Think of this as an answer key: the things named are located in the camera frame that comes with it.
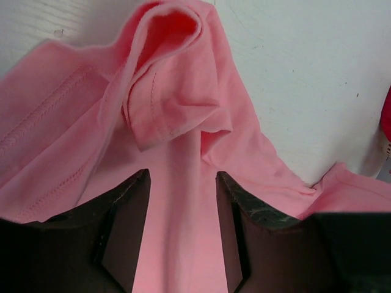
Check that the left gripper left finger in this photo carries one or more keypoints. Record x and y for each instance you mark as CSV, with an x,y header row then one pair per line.
x,y
91,248

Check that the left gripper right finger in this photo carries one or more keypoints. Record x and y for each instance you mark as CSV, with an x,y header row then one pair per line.
x,y
266,250

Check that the pink t shirt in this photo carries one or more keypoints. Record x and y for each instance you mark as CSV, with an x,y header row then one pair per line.
x,y
165,96

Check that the white plastic basket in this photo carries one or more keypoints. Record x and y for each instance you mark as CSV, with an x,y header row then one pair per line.
x,y
384,173

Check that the red t shirt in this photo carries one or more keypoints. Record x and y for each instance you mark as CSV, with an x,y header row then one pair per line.
x,y
385,120

